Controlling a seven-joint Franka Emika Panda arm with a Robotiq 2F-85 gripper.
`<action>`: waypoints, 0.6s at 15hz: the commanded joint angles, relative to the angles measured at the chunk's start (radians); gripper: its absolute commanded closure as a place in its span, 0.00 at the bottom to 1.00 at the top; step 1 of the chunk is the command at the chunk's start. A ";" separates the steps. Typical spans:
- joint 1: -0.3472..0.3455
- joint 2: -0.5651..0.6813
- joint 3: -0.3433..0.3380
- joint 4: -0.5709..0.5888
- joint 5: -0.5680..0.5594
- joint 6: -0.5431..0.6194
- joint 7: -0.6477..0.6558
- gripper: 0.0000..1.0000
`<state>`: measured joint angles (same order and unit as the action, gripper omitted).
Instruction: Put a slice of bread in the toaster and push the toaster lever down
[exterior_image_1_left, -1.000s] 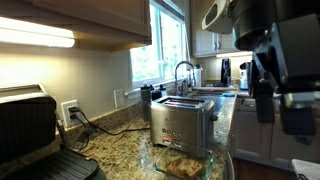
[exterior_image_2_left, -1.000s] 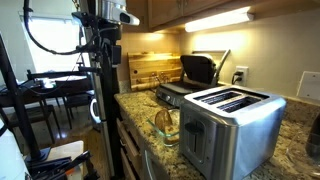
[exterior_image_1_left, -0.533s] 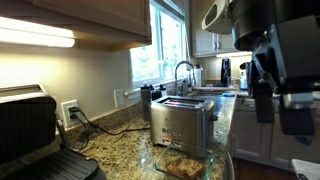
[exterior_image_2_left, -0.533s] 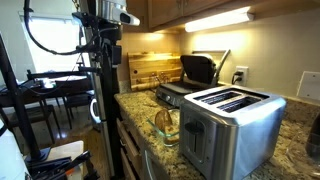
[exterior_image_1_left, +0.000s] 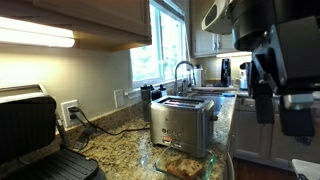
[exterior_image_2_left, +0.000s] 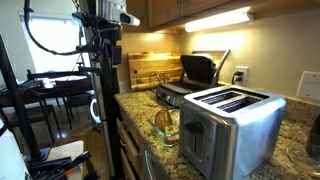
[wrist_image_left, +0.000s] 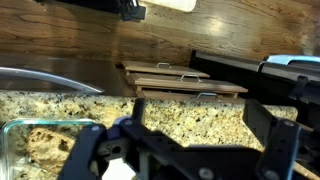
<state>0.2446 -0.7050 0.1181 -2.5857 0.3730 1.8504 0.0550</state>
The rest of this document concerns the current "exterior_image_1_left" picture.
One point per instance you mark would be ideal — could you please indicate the black panini grill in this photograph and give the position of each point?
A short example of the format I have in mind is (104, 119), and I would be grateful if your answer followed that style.
(26, 126)

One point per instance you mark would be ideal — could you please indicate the white blank wall plate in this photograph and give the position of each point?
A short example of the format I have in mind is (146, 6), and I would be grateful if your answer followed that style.
(119, 98)

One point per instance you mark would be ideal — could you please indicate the black toaster lever knob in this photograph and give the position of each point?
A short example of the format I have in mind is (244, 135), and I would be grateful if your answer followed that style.
(213, 117)

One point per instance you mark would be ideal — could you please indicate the wooden upper cabinet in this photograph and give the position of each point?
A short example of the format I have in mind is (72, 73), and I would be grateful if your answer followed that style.
(100, 16)

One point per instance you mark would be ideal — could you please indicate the beige cabinets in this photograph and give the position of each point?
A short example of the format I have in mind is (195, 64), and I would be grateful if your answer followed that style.
(205, 43)
(246, 133)

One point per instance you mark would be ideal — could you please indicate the beige upper cabinets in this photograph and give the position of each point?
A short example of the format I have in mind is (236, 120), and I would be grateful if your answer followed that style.
(205, 43)

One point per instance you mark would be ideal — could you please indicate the white wall outlet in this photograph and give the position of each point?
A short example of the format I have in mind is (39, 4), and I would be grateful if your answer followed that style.
(65, 116)

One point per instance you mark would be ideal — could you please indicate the white paper towel roll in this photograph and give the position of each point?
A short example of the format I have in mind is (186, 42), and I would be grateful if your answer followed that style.
(198, 76)

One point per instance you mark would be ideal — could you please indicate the under-cabinet light strip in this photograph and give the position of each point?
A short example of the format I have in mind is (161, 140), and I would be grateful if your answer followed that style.
(33, 35)
(233, 54)

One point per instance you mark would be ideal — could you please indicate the stainless steel toaster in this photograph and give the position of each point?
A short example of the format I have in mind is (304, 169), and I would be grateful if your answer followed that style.
(186, 130)

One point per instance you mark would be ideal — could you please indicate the brown bread slice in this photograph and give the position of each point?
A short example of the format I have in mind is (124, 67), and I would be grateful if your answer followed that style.
(185, 167)

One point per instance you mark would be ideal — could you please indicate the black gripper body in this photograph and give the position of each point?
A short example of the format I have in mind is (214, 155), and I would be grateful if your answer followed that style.
(296, 56)

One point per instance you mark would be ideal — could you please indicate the white cart top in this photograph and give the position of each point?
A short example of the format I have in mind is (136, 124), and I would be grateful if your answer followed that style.
(306, 170)

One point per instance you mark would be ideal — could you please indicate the black soda maker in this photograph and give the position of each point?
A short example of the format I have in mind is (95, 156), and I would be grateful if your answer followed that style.
(226, 73)

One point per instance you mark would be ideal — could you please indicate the chrome sink faucet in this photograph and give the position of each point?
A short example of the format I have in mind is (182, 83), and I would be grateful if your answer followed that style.
(176, 76)

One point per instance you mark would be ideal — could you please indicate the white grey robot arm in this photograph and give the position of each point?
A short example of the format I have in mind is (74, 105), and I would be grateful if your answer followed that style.
(221, 10)

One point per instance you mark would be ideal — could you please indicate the silver kettle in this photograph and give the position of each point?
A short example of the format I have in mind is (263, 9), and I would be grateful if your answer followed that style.
(244, 81)

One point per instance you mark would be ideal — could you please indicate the tall grey tumbler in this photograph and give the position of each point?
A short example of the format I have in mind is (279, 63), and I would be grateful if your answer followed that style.
(146, 106)

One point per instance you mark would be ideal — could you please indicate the short black bottle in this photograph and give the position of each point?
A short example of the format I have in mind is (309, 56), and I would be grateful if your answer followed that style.
(156, 94)

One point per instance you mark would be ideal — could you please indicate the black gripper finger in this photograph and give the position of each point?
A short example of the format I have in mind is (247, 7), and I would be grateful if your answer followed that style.
(265, 110)
(296, 121)

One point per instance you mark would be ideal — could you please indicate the clear glass baking dish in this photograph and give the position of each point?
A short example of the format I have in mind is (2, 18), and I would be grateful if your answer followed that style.
(210, 166)

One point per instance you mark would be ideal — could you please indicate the beige lower cabinets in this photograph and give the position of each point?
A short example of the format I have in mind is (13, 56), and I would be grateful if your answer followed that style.
(246, 133)

